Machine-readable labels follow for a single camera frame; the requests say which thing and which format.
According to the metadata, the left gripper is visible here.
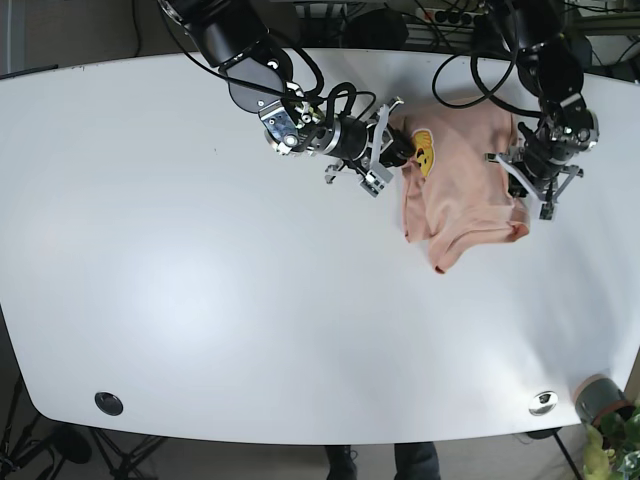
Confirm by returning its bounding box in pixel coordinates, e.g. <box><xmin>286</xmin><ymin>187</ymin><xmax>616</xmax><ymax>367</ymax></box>
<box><xmin>484</xmin><ymin>110</ymin><xmax>599</xmax><ymax>221</ymax></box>

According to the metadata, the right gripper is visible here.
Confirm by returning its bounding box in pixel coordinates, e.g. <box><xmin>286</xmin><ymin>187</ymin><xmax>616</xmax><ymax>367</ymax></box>
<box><xmin>300</xmin><ymin>97</ymin><xmax>416</xmax><ymax>198</ymax></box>

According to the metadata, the peach T-shirt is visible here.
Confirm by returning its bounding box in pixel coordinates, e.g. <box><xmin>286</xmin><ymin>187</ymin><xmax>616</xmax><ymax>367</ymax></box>
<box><xmin>390</xmin><ymin>103</ymin><xmax>530</xmax><ymax>274</ymax></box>

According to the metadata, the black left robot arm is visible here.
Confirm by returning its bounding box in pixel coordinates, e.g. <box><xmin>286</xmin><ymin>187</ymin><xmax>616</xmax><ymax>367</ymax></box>
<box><xmin>432</xmin><ymin>1</ymin><xmax>599</xmax><ymax>221</ymax></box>

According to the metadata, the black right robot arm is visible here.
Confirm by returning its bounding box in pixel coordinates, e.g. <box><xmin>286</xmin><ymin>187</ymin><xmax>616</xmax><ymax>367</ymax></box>
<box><xmin>158</xmin><ymin>1</ymin><xmax>416</xmax><ymax>197</ymax></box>

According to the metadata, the silver table grommet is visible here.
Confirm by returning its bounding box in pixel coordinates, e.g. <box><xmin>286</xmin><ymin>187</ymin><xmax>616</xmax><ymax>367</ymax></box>
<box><xmin>528</xmin><ymin>391</ymin><xmax>558</xmax><ymax>416</ymax></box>

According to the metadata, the grey plant pot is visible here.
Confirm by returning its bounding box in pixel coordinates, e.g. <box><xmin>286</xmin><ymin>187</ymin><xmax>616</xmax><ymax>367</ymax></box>
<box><xmin>572</xmin><ymin>374</ymin><xmax>635</xmax><ymax>426</ymax></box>

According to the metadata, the green potted plant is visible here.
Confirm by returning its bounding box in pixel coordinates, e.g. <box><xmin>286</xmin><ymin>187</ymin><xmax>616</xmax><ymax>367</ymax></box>
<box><xmin>583</xmin><ymin>406</ymin><xmax>639</xmax><ymax>480</ymax></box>

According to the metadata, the black table grommet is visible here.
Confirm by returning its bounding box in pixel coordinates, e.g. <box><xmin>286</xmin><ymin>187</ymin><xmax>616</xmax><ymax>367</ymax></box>
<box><xmin>94</xmin><ymin>391</ymin><xmax>124</xmax><ymax>416</ymax></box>

